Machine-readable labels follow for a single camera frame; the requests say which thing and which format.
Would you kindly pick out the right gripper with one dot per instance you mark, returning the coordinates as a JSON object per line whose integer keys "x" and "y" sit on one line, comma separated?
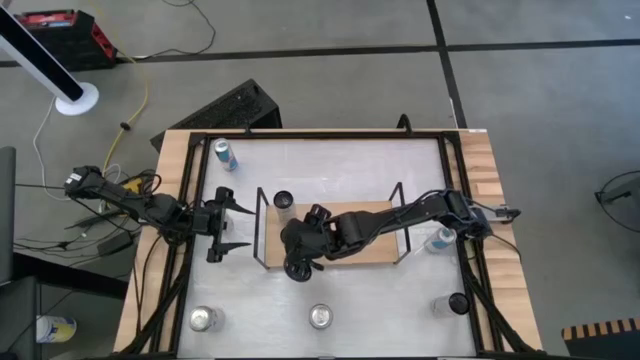
{"x": 315, "y": 240}

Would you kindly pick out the white Celsius can black lid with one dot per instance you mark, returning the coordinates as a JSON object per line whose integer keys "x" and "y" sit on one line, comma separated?
{"x": 283, "y": 200}
{"x": 458, "y": 303}

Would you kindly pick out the silver red soda can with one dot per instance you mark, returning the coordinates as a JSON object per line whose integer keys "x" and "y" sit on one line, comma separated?
{"x": 320, "y": 316}

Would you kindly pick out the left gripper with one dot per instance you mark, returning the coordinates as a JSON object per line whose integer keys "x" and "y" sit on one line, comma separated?
{"x": 220, "y": 225}

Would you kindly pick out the white yellow floor can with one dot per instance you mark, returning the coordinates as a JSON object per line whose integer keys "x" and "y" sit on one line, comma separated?
{"x": 57, "y": 329}

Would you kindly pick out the black orange striped case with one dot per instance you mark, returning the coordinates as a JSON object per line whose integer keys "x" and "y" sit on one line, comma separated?
{"x": 605, "y": 345}

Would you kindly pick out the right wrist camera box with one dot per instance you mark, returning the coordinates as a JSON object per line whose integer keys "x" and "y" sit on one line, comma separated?
{"x": 318, "y": 212}

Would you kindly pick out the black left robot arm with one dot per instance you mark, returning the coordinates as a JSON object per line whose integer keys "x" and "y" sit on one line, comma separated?
{"x": 125, "y": 197}

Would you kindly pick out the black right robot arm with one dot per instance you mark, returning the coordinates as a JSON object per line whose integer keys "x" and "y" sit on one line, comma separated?
{"x": 400, "y": 217}

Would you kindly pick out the wooden shelf black metal frame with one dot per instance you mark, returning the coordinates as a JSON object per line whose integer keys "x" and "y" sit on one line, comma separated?
{"x": 370, "y": 245}

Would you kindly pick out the red black toolbox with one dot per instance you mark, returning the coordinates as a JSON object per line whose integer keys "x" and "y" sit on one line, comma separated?
{"x": 65, "y": 42}

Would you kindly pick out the black table frame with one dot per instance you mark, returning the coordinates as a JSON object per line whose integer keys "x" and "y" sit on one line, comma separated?
{"x": 325, "y": 135}

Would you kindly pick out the white black pole stand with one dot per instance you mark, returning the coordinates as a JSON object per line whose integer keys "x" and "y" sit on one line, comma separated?
{"x": 30, "y": 55}

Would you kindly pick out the black computer case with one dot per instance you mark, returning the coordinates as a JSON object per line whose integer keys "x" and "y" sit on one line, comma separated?
{"x": 230, "y": 110}

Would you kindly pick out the blue energy drink can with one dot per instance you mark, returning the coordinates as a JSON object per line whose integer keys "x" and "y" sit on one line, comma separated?
{"x": 226, "y": 156}

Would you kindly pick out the white can teal label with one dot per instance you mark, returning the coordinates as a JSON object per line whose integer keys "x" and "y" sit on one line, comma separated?
{"x": 440, "y": 241}

